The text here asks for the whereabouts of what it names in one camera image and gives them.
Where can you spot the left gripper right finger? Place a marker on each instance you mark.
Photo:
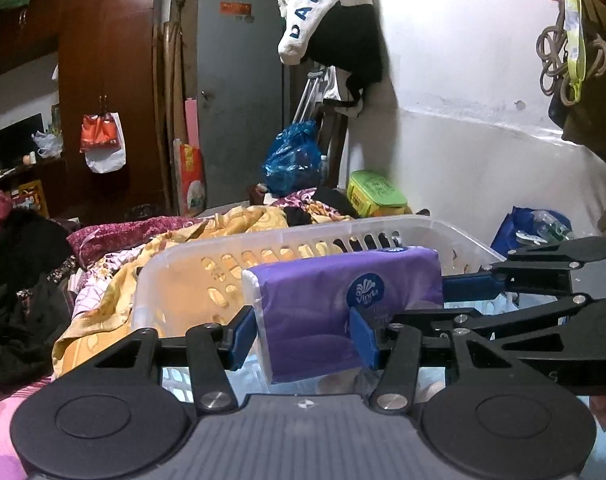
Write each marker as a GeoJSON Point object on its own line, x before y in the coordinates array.
{"type": "Point", "coordinates": [393, 351]}

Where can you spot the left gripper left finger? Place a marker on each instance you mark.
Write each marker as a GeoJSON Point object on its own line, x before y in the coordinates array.
{"type": "Point", "coordinates": [211, 350]}

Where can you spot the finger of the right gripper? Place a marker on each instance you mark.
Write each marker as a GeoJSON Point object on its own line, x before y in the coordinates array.
{"type": "Point", "coordinates": [564, 340]}
{"type": "Point", "coordinates": [542, 270]}

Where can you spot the purple tissue pack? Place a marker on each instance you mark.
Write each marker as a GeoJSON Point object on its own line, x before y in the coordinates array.
{"type": "Point", "coordinates": [303, 307]}

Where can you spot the clear plastic bottle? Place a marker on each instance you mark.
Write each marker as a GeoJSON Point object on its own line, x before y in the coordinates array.
{"type": "Point", "coordinates": [551, 228]}

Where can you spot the blue shopping bag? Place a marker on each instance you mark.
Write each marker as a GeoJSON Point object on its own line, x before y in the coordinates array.
{"type": "Point", "coordinates": [517, 231]}

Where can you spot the white plastic basket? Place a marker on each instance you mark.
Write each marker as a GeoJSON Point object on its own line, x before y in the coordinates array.
{"type": "Point", "coordinates": [458, 253]}

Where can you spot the yellow floral blanket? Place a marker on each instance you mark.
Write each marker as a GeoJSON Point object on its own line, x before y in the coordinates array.
{"type": "Point", "coordinates": [197, 274]}

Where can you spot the green yellow box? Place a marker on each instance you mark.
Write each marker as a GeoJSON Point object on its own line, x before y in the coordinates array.
{"type": "Point", "coordinates": [372, 195]}

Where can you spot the blue plastic bag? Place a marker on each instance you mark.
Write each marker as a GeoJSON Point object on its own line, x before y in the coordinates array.
{"type": "Point", "coordinates": [293, 161]}

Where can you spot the olive hanging clothes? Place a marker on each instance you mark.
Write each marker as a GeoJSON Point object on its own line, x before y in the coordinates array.
{"type": "Point", "coordinates": [573, 55]}

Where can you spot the orange white hanging bag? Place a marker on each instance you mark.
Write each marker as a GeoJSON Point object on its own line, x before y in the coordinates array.
{"type": "Point", "coordinates": [102, 143]}

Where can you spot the grey door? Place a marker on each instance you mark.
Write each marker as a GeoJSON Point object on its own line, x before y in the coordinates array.
{"type": "Point", "coordinates": [239, 93]}

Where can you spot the white black hanging hoodie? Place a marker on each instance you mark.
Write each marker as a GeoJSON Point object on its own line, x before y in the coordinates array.
{"type": "Point", "coordinates": [338, 34]}

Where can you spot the dark red wooden wardrobe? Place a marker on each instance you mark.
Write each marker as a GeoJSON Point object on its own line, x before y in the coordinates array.
{"type": "Point", "coordinates": [108, 58]}

